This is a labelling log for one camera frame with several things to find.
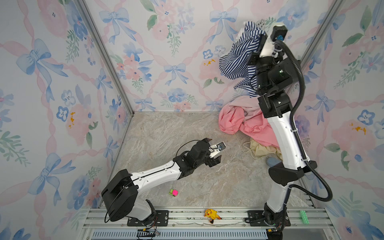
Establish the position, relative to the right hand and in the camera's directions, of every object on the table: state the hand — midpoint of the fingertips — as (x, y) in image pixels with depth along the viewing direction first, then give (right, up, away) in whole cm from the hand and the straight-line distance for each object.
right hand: (264, 33), depth 50 cm
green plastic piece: (+31, -76, +24) cm, 86 cm away
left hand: (-13, -41, +28) cm, 51 cm away
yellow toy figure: (-15, -73, +22) cm, 78 cm away
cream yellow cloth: (+17, -46, +42) cm, 65 cm away
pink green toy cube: (-35, -66, +30) cm, 80 cm away
